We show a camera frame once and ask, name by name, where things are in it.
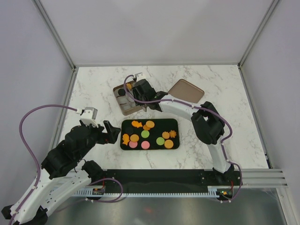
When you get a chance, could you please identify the gold cookie tin box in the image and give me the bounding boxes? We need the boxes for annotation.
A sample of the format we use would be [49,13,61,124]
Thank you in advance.
[113,84,142,116]

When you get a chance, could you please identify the dark green tray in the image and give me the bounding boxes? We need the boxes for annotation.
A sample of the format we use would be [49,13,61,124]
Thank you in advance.
[120,119,180,150]

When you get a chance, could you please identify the orange fish cookie lower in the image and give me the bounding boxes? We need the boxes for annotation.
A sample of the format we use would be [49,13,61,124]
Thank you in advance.
[122,134,130,146]

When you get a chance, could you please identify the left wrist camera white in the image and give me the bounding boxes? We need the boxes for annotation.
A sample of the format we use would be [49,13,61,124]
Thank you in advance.
[76,107,98,128]

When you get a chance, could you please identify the aluminium frame rail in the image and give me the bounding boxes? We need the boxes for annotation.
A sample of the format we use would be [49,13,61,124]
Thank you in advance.
[35,168,288,197]

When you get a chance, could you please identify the purple cable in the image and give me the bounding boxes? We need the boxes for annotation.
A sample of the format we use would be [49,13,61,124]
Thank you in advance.
[123,74,243,204]
[8,104,78,225]

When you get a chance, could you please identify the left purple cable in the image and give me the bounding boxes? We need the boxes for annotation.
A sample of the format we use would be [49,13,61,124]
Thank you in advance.
[8,104,78,225]

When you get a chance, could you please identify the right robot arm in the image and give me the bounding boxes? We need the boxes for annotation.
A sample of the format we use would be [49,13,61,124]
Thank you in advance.
[132,77,234,185]

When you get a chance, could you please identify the pink macaron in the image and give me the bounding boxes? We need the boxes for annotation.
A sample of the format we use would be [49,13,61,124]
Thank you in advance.
[128,141,138,149]
[141,141,150,150]

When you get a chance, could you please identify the orange fish cookie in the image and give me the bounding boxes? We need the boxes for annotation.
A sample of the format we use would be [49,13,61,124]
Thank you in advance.
[122,134,130,146]
[131,120,143,128]

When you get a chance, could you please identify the pink macaron right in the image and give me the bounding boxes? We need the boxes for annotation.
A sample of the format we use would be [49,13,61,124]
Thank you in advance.
[141,141,150,150]

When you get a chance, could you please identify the gold tin lid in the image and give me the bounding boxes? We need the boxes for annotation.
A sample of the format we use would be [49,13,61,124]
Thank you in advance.
[168,79,205,103]

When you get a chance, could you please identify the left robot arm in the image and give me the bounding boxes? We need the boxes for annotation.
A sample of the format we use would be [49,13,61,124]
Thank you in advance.
[1,120,121,225]

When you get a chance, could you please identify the pink macaron left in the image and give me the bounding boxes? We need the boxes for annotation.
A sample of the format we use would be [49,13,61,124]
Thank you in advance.
[128,141,138,149]

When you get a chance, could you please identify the round tan biscuit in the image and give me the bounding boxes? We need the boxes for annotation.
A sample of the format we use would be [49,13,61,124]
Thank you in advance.
[146,120,155,128]
[130,134,139,143]
[164,140,174,149]

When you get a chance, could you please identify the round tan biscuit top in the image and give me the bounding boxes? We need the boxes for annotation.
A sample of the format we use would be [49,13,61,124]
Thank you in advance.
[146,120,155,128]

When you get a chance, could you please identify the orange flower cookie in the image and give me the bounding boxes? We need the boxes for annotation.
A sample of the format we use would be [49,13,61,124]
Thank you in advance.
[169,130,177,138]

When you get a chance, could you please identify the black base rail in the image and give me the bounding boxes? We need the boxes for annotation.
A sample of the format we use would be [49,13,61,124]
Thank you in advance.
[82,168,243,195]

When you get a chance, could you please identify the black sandwich cookie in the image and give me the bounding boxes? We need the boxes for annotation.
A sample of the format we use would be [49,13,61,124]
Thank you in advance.
[118,88,126,97]
[125,127,134,135]

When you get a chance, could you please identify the orange fish cookie upper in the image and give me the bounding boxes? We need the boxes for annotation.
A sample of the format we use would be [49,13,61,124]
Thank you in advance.
[131,120,143,128]

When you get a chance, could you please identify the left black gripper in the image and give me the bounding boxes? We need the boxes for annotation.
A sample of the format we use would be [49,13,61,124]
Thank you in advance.
[77,120,121,159]

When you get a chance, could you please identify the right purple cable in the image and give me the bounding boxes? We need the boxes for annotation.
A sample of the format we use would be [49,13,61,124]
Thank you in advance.
[123,74,243,204]

